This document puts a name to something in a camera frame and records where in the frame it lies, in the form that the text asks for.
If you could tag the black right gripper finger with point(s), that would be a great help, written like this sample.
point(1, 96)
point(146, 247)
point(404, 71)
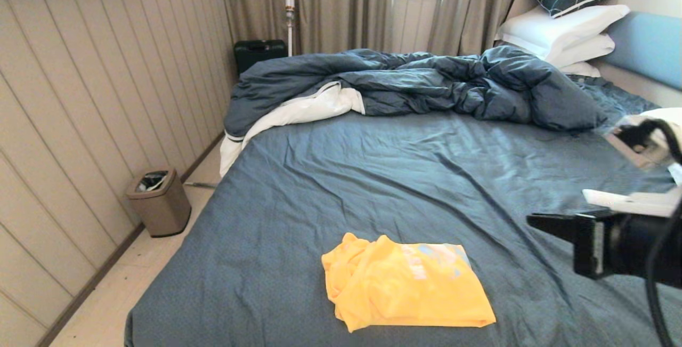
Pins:
point(554, 221)
point(554, 232)

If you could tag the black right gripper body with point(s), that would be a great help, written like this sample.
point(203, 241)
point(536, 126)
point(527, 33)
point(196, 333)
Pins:
point(628, 245)

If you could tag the yellow t-shirt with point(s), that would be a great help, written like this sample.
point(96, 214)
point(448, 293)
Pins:
point(405, 288)

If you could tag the white remote control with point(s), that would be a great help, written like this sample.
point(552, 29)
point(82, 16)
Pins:
point(602, 198)

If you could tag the small white pillow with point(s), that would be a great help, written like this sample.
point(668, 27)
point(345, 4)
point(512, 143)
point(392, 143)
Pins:
point(581, 70)

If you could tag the beige bed headboard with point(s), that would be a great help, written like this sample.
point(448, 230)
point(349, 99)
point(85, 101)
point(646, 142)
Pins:
point(639, 86)

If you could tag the medium white pillow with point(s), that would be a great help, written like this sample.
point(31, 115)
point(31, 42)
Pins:
point(586, 49)

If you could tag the crumpled dark blue duvet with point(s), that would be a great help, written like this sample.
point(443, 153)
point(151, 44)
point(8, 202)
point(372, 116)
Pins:
point(426, 81)

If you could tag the large white pillow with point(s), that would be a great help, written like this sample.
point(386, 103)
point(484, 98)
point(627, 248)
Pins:
point(559, 27)

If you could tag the blue headboard pad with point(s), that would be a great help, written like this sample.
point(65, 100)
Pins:
point(650, 48)

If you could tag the dark blue bed sheet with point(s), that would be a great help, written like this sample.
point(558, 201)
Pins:
point(346, 176)

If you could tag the narrow beige curtain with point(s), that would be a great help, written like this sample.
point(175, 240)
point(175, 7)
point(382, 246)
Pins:
point(469, 6)

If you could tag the white duvet lining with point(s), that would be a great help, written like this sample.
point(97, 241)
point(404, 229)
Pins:
point(309, 109)

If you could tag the wide beige curtain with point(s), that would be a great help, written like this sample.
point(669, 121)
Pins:
point(341, 6)

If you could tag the black suitcase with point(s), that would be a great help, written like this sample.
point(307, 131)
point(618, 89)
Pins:
point(256, 55)

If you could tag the white stick vacuum cleaner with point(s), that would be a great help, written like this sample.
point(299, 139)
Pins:
point(289, 1)

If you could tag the grey metal rod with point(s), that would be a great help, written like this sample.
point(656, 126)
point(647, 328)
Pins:
point(201, 185)

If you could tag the beige trash bin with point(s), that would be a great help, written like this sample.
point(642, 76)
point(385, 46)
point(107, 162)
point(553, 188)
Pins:
point(160, 209)

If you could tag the dark trash bag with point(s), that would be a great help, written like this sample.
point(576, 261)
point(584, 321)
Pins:
point(152, 182)

